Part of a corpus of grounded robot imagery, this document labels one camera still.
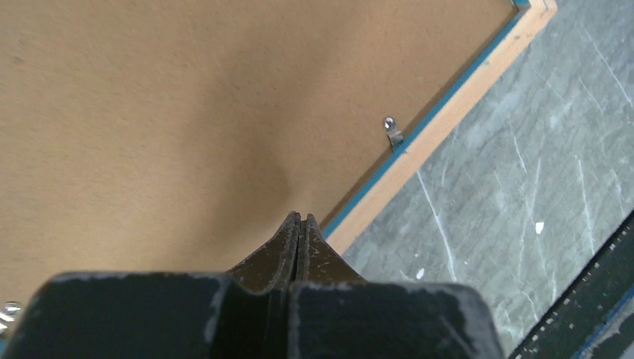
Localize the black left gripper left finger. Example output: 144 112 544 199
1 212 301 358

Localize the blue picture frame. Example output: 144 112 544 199
1 1 557 301

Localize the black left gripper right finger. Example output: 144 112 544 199
289 215 503 358

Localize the metal frame retaining clip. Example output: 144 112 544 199
383 116 404 152

